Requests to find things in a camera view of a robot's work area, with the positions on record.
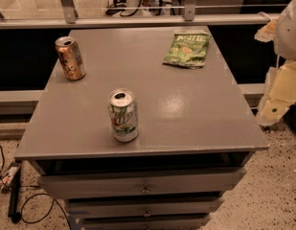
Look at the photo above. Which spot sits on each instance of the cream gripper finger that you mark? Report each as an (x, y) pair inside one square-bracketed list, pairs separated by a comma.
[(267, 32), (279, 94)]

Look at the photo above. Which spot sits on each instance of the orange soda can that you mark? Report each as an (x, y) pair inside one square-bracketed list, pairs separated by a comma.
[(69, 55)]

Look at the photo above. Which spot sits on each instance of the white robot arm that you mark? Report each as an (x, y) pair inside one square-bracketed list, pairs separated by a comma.
[(285, 34)]

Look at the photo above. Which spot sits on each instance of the green jalapeno chip bag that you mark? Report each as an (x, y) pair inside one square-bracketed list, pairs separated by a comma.
[(188, 49)]

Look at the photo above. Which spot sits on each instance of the white green 7up can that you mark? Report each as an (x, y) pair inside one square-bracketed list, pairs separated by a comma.
[(123, 113)]

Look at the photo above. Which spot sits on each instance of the grey drawer cabinet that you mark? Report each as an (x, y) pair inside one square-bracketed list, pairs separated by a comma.
[(188, 119)]

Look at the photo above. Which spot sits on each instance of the middle grey drawer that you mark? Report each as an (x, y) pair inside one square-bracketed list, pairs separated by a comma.
[(144, 207)]

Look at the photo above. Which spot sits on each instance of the grey drawer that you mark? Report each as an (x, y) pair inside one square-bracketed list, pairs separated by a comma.
[(150, 223), (141, 183), (144, 207)]

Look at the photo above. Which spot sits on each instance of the bottom grey drawer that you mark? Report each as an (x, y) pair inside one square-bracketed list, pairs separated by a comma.
[(150, 223)]

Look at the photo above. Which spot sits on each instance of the top grey drawer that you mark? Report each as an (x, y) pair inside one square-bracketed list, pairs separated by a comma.
[(141, 183)]

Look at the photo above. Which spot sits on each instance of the power strip on floor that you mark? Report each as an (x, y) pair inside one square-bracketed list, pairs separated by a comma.
[(9, 176)]

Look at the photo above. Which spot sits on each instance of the black floor bar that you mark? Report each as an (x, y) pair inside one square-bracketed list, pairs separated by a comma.
[(13, 214)]

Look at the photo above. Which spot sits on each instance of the metal railing frame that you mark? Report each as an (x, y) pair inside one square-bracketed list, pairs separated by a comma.
[(53, 14)]

